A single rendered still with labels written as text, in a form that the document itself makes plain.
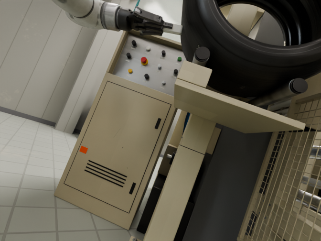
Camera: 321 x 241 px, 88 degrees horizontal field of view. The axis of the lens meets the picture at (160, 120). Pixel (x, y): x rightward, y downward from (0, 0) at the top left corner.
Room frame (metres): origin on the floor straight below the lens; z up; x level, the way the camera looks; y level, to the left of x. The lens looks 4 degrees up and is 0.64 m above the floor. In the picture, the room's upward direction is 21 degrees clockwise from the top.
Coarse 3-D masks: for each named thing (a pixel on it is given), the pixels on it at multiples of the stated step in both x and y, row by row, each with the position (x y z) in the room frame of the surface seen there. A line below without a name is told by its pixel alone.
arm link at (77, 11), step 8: (56, 0) 0.45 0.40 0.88; (64, 0) 0.46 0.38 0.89; (72, 0) 0.46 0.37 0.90; (80, 0) 0.48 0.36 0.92; (88, 0) 0.51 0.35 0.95; (64, 8) 0.49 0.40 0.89; (72, 8) 0.49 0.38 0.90; (80, 8) 0.50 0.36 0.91; (88, 8) 0.53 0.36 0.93; (80, 16) 0.54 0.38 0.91
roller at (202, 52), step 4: (200, 48) 0.47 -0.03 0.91; (204, 48) 0.46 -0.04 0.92; (196, 52) 0.47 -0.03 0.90; (200, 52) 0.46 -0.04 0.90; (204, 52) 0.46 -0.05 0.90; (208, 52) 0.46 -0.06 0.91; (196, 56) 0.47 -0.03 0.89; (200, 56) 0.46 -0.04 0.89; (204, 56) 0.46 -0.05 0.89; (208, 56) 0.46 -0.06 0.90; (196, 60) 0.48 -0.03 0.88; (200, 60) 0.47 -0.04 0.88; (204, 60) 0.47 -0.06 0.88; (200, 64) 0.49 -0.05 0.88; (204, 64) 0.49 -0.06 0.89
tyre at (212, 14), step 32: (192, 0) 0.48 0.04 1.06; (224, 0) 0.72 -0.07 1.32; (256, 0) 0.71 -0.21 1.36; (288, 0) 0.67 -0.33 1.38; (320, 0) 0.58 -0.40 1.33; (192, 32) 0.51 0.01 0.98; (224, 32) 0.45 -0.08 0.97; (288, 32) 0.69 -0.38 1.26; (320, 32) 0.60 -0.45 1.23; (224, 64) 0.49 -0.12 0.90; (256, 64) 0.45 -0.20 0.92; (288, 64) 0.44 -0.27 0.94; (320, 64) 0.44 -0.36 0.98; (256, 96) 0.64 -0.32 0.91
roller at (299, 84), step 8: (296, 80) 0.44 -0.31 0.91; (304, 80) 0.43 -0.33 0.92; (280, 88) 0.48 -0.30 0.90; (288, 88) 0.45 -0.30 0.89; (296, 88) 0.44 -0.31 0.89; (304, 88) 0.43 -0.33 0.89; (264, 96) 0.57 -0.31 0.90; (272, 96) 0.53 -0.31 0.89; (280, 96) 0.49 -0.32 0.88; (288, 96) 0.47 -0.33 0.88; (256, 104) 0.64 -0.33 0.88; (264, 104) 0.60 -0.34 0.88
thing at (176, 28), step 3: (174, 24) 0.58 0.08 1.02; (177, 24) 0.58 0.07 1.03; (174, 27) 0.57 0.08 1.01; (177, 27) 0.57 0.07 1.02; (180, 27) 0.57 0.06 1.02; (165, 30) 0.58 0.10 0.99; (168, 30) 0.58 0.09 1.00; (171, 30) 0.58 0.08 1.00; (174, 30) 0.57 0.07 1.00; (177, 30) 0.57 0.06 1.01; (180, 30) 0.57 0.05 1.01; (180, 33) 0.58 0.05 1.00
